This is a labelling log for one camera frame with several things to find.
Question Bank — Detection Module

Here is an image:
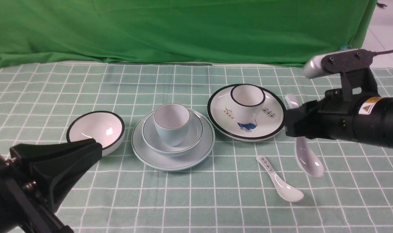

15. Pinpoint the green backdrop cloth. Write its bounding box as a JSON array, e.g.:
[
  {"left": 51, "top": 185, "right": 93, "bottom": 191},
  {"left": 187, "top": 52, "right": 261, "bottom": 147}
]
[{"left": 0, "top": 0, "right": 376, "bottom": 68}]

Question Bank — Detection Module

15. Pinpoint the white spoon with print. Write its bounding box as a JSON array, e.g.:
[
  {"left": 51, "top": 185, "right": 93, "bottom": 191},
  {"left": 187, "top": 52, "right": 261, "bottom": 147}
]
[{"left": 256, "top": 156, "right": 304, "bottom": 203}]

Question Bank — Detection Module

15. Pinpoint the light blue ceramic cup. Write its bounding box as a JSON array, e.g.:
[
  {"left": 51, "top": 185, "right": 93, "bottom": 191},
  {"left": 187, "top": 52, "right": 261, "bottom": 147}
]
[{"left": 153, "top": 103, "right": 191, "bottom": 146}]

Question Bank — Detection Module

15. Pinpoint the green checkered tablecloth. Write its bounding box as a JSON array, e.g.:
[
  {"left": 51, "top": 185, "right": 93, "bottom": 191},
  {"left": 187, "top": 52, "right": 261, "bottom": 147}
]
[{"left": 0, "top": 62, "right": 393, "bottom": 233}]

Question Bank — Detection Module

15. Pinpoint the white cup black rim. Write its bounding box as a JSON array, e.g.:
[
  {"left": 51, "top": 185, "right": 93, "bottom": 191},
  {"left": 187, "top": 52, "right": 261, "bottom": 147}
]
[{"left": 230, "top": 84, "right": 266, "bottom": 125}]

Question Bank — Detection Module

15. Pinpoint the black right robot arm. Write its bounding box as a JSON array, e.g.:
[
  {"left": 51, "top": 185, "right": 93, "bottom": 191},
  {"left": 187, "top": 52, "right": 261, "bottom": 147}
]
[{"left": 284, "top": 89, "right": 393, "bottom": 149}]

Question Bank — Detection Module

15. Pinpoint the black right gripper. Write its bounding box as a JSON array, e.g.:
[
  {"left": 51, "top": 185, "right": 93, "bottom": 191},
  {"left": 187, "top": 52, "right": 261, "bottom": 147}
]
[{"left": 284, "top": 90, "right": 357, "bottom": 140}]

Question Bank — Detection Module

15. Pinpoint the white plate black rim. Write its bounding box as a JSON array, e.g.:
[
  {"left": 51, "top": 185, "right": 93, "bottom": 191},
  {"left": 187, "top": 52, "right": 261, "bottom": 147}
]
[{"left": 207, "top": 84, "right": 286, "bottom": 142}]

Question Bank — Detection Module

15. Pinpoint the light blue bowl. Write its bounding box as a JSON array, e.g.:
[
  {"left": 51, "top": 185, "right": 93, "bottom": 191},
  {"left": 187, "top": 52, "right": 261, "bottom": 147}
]
[{"left": 142, "top": 110, "right": 203, "bottom": 157}]

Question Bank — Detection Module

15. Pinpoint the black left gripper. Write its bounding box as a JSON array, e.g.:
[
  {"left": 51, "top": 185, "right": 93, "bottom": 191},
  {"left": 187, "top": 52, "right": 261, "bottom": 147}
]
[{"left": 0, "top": 139, "right": 102, "bottom": 233}]

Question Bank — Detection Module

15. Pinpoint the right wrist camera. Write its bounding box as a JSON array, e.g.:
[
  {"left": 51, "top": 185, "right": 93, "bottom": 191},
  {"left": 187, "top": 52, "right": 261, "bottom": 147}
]
[{"left": 303, "top": 49, "right": 380, "bottom": 101}]

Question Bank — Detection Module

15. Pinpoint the light blue ceramic spoon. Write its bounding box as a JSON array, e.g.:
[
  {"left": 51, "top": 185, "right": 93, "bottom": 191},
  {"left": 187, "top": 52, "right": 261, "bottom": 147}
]
[{"left": 284, "top": 94, "right": 325, "bottom": 178}]

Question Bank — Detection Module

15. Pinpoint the white bowl black rim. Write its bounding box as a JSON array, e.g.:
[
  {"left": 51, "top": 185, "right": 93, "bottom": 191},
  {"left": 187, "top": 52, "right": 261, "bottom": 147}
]
[{"left": 66, "top": 111, "right": 126, "bottom": 156}]

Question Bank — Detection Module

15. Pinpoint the light blue plate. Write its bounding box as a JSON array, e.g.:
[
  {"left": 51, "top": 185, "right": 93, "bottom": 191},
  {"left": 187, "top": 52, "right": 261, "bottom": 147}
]
[{"left": 131, "top": 109, "right": 215, "bottom": 171}]

